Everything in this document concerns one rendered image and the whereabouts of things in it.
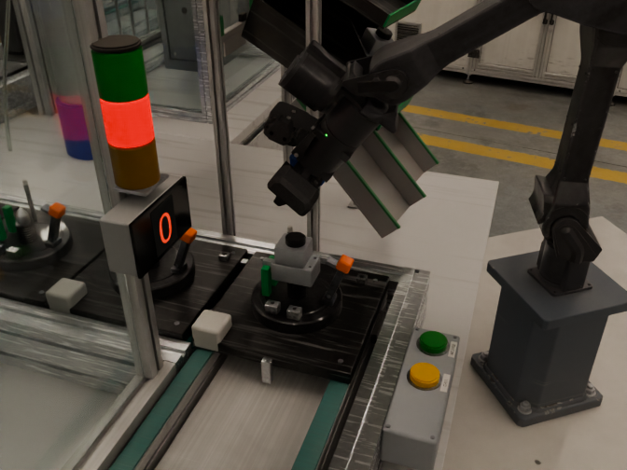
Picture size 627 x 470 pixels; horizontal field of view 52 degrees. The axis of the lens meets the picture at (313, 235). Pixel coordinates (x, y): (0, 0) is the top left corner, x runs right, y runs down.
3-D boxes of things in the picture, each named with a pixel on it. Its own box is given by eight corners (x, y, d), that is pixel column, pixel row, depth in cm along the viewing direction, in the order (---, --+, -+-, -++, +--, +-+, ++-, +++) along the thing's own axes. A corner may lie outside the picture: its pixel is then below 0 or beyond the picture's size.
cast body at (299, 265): (320, 271, 98) (321, 232, 94) (311, 288, 94) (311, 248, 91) (269, 261, 100) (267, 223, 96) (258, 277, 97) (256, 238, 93)
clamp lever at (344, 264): (337, 295, 98) (355, 258, 93) (333, 302, 96) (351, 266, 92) (315, 283, 98) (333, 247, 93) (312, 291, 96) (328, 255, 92)
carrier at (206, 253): (248, 258, 114) (244, 196, 108) (183, 345, 95) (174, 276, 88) (130, 235, 121) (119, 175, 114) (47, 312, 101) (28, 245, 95)
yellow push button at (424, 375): (440, 376, 89) (441, 365, 88) (436, 395, 86) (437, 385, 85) (411, 369, 90) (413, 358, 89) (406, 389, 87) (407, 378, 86)
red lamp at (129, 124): (163, 132, 71) (157, 89, 68) (139, 151, 67) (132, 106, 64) (123, 127, 72) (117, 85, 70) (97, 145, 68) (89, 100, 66)
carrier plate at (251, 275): (389, 285, 107) (390, 275, 106) (350, 384, 88) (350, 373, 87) (256, 259, 114) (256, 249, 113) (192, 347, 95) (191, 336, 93)
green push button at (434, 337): (448, 343, 95) (450, 333, 94) (443, 361, 92) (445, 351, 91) (421, 338, 96) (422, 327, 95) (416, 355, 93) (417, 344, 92)
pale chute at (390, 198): (409, 206, 123) (426, 195, 120) (382, 239, 113) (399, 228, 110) (317, 89, 120) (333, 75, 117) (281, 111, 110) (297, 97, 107)
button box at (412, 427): (455, 365, 99) (460, 334, 95) (432, 475, 82) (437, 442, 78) (411, 354, 100) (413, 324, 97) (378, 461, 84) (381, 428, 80)
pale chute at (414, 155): (423, 172, 135) (439, 162, 132) (399, 200, 125) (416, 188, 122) (341, 65, 132) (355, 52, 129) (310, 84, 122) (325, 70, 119)
